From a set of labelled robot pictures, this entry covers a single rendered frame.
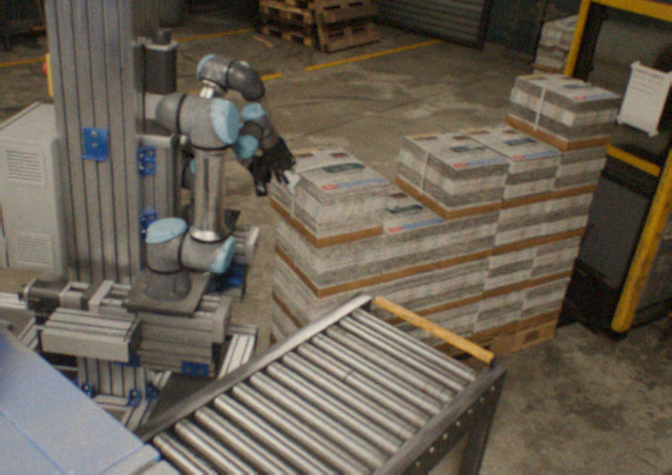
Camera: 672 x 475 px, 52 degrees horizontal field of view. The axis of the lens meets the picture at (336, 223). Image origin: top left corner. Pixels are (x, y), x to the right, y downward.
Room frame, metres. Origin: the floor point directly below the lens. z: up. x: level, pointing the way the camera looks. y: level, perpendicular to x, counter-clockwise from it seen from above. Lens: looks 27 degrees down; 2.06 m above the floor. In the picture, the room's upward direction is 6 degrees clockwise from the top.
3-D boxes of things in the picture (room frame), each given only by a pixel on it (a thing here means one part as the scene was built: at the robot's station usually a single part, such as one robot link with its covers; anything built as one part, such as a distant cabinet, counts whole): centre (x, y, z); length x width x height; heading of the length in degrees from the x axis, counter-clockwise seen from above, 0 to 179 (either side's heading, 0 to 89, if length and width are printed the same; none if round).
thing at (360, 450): (1.38, 0.00, 0.77); 0.47 x 0.05 x 0.05; 54
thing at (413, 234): (2.67, -0.35, 0.42); 1.17 x 0.39 x 0.83; 123
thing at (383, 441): (1.43, -0.04, 0.77); 0.47 x 0.05 x 0.05; 54
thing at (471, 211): (2.75, -0.46, 0.86); 0.38 x 0.29 x 0.04; 32
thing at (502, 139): (2.89, -0.71, 1.06); 0.37 x 0.28 x 0.01; 34
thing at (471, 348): (1.80, -0.33, 0.81); 0.43 x 0.03 x 0.02; 54
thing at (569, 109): (3.07, -0.95, 0.65); 0.39 x 0.30 x 1.29; 33
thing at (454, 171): (2.75, -0.46, 0.95); 0.38 x 0.29 x 0.23; 32
